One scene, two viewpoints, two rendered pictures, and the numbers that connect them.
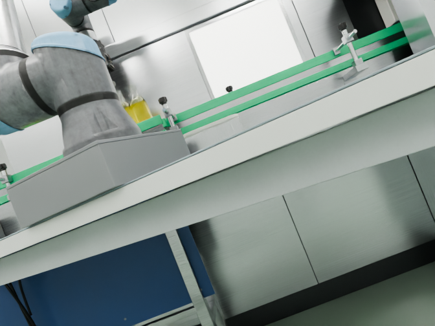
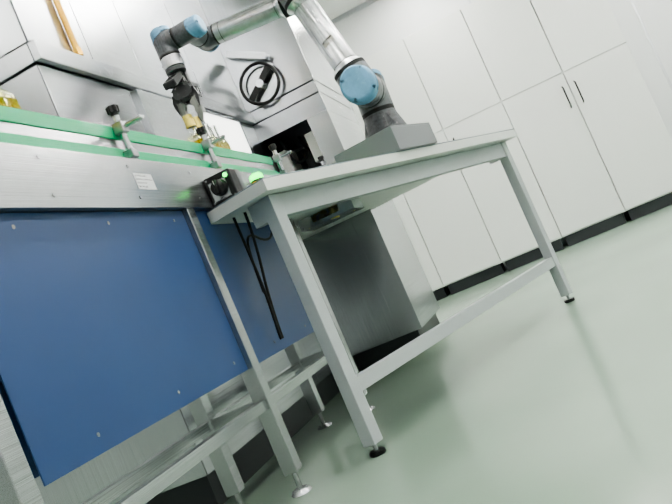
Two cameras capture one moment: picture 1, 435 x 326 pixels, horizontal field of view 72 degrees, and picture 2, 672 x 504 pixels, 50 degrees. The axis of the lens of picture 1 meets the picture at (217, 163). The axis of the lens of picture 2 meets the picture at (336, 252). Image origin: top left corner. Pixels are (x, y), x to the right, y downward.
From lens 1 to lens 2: 2.69 m
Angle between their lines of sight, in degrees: 77
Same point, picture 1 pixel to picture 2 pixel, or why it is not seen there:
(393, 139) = (477, 158)
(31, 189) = (404, 131)
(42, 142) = not seen: hidden behind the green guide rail
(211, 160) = (457, 144)
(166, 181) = (447, 147)
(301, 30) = not seen: hidden behind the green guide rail
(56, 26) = (93, 22)
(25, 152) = not seen: hidden behind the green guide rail
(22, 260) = (369, 179)
